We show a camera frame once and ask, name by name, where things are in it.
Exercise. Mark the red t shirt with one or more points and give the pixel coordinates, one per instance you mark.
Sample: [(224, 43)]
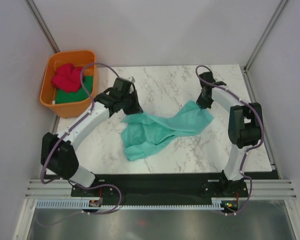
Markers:
[(67, 78)]

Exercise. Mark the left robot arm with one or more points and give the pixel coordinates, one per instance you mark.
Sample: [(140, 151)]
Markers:
[(58, 150)]

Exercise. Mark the teal t shirt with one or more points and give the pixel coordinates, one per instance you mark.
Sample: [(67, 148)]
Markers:
[(146, 135)]

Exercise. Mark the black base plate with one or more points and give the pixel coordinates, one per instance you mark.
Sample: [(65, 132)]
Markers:
[(172, 188)]

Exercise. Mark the white slotted cable duct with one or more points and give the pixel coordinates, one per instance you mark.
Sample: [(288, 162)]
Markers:
[(96, 204)]

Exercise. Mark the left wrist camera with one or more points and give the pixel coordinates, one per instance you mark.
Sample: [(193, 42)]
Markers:
[(124, 86)]

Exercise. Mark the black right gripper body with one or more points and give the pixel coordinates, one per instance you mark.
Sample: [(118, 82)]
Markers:
[(204, 102)]

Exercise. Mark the green t shirt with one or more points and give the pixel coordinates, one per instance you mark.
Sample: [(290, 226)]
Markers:
[(63, 97)]

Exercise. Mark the aluminium rail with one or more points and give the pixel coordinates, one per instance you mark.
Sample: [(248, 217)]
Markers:
[(261, 190)]

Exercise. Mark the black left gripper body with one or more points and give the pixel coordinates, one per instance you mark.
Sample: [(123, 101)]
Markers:
[(129, 104)]

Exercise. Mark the orange plastic bin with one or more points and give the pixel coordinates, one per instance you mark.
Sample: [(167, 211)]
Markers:
[(79, 58)]

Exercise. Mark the aluminium frame post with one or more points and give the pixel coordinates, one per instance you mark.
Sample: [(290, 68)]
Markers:
[(265, 34), (42, 25)]

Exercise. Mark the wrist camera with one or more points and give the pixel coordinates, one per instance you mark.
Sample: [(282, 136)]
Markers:
[(220, 83), (124, 86)]

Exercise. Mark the left aluminium frame post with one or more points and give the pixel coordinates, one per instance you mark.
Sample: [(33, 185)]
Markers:
[(42, 25)]

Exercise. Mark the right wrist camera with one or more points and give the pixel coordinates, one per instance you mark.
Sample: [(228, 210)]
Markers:
[(220, 83)]

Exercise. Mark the right aluminium frame post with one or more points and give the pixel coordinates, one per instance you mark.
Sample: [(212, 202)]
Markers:
[(265, 34)]

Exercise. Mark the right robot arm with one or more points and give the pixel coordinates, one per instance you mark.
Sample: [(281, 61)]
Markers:
[(245, 124)]

